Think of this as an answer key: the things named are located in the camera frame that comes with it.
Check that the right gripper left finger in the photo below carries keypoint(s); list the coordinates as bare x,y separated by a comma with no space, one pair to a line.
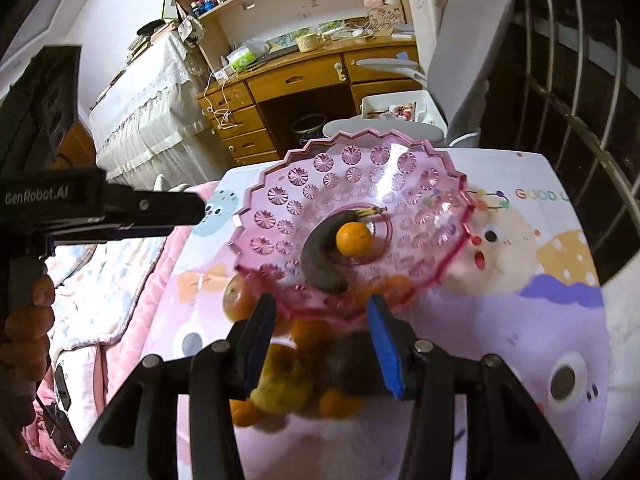
136,435

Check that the wooden desk with drawers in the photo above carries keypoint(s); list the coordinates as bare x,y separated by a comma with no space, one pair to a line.
256,113

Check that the blackened banana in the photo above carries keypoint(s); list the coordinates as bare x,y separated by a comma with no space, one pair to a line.
317,260

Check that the lace covered piano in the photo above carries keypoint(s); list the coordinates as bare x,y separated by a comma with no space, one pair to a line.
150,123

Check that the green tissue pack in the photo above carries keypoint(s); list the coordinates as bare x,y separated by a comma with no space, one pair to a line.
241,58

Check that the grey office chair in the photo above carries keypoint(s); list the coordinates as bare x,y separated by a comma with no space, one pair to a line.
468,41

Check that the yellow pear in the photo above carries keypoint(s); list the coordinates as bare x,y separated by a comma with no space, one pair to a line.
286,383

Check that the pink floral quilt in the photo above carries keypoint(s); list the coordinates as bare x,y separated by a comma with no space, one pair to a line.
106,297

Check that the small woven basket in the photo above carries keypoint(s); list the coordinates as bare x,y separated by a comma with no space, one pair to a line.
308,42

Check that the white storage box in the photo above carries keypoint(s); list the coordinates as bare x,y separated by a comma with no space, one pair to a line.
411,106

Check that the orange tangerine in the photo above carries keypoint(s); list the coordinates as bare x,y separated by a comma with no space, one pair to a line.
397,290
337,406
307,334
361,294
244,413
354,240

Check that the orange tangerine front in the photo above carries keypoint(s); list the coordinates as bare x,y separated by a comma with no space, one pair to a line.
354,240

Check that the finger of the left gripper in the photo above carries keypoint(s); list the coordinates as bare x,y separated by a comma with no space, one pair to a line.
127,208

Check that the red yellow apple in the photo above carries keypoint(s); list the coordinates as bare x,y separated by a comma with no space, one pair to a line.
238,301

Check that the metal window grille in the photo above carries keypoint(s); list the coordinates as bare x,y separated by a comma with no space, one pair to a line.
566,86

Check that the pink plastic fruit bowl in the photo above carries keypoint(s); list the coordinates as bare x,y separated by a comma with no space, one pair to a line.
421,233

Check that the person left hand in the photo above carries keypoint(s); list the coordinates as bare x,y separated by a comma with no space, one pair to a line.
25,356

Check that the dark waste bin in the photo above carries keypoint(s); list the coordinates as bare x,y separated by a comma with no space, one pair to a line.
308,128

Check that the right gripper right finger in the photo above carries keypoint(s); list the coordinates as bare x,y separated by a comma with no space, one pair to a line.
507,436

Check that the dark green avocado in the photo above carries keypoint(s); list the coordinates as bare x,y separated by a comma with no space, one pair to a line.
351,367

